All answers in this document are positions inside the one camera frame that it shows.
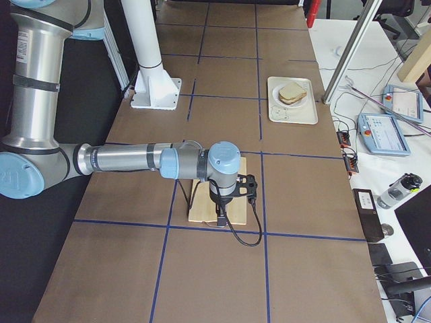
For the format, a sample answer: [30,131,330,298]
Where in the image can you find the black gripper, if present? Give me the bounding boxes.
[209,191,234,227]

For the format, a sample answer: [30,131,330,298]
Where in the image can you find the brown bread slice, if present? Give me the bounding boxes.
[279,82,307,104]

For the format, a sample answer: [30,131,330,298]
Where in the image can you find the white round plate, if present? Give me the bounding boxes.
[273,82,308,107]

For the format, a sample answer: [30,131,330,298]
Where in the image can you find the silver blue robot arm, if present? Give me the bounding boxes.
[1,1,240,226]

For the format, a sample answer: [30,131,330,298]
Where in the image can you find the wooden cutting board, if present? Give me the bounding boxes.
[188,156,248,225]

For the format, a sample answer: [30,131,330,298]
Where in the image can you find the cream bear tray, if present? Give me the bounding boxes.
[267,77,318,124]

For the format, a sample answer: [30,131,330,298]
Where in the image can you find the orange relay module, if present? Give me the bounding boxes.
[336,131,351,148]

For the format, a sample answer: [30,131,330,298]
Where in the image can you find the black rectangular box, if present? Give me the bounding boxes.
[352,188,385,243]

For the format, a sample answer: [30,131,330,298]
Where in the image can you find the near blue teach pendant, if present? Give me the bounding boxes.
[357,113,411,156]

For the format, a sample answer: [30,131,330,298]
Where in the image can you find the blue teach pendant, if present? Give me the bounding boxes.
[357,113,411,156]
[383,85,424,124]

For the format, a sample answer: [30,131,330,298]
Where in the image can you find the reacher grabber tool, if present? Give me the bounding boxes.
[344,75,431,137]

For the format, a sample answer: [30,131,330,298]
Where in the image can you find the far blue teach pendant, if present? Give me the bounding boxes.
[383,85,424,124]

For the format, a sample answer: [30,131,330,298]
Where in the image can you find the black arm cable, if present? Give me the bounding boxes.
[176,178,263,247]

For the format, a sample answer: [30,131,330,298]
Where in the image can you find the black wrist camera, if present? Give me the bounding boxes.
[234,174,258,199]

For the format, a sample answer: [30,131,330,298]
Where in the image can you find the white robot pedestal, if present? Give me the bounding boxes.
[121,0,182,110]

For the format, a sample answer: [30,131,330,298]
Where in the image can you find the aluminium frame post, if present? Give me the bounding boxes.
[323,0,383,105]

